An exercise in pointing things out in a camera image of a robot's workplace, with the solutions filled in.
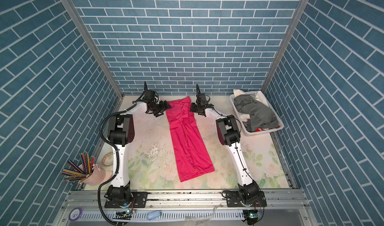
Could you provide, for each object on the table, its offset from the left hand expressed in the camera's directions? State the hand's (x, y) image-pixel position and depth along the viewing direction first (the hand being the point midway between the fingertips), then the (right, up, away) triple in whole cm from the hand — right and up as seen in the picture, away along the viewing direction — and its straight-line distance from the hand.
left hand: (168, 108), depth 107 cm
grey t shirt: (+63, -6, -12) cm, 64 cm away
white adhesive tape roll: (-32, -31, -20) cm, 48 cm away
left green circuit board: (-15, -52, -36) cm, 65 cm away
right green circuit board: (+47, -52, -37) cm, 79 cm away
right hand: (+16, +2, +5) cm, 17 cm away
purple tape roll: (-34, -50, -37) cm, 71 cm away
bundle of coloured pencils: (-38, -32, -36) cm, 62 cm away
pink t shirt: (+19, -29, -20) cm, 40 cm away
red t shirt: (+60, -14, -13) cm, 63 cm away
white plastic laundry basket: (+62, +10, +4) cm, 63 cm away
